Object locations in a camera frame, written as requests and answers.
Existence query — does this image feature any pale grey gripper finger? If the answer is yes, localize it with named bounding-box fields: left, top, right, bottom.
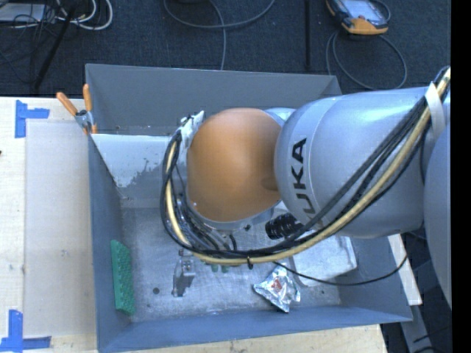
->
left=179, top=256, right=197, bottom=287
left=171, top=267, right=186, bottom=298

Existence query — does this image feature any dark green flat block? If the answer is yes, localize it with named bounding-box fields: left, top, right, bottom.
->
left=110, top=239, right=137, bottom=316

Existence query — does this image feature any grey metal bin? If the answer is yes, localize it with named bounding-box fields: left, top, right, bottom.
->
left=84, top=63, right=414, bottom=353

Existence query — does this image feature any silver foil packet red print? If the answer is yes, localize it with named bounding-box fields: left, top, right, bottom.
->
left=252, top=265, right=302, bottom=314

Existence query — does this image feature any black cylinder on white bracket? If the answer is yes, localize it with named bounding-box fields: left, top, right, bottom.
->
left=263, top=202, right=305, bottom=241

